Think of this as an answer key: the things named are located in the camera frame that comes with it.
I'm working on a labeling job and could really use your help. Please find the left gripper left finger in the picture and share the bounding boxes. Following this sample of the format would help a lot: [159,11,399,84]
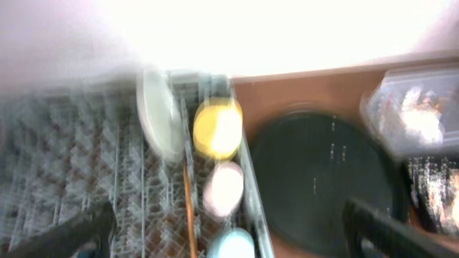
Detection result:
[2,200,117,258]

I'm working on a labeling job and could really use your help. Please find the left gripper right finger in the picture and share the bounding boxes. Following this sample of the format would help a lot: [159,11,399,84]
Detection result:
[342,199,458,258]

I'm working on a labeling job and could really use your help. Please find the food scraps with rice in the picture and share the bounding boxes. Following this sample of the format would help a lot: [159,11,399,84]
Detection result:
[408,157,459,234]

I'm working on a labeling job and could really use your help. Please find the wooden chopstick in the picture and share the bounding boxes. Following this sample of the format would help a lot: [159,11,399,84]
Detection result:
[183,162,198,258]

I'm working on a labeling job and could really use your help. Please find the white napkin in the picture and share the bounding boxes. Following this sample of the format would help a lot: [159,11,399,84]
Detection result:
[399,87,444,146]

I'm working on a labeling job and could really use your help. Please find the blue cup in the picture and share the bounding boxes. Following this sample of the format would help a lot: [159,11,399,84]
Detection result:
[207,228,255,258]

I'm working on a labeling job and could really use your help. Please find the pink cup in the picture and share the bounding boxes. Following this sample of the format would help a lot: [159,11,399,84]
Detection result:
[202,161,245,220]

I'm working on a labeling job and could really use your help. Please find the grey plate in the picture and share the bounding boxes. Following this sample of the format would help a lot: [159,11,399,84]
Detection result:
[136,70,184,163]

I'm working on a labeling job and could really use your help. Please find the yellow bowl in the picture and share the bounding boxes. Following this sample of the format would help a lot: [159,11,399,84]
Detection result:
[192,97,243,161]

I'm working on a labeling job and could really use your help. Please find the grey dishwasher rack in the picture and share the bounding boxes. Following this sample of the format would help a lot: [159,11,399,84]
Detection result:
[1,75,274,257]

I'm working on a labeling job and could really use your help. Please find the black rectangular tray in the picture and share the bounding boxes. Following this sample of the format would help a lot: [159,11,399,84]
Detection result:
[401,153,459,237]

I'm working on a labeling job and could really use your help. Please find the round black tray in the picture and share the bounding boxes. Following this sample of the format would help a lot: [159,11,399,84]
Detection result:
[249,111,408,257]

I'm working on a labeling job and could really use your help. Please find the clear plastic bin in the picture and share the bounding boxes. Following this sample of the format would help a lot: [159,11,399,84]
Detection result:
[359,63,458,159]

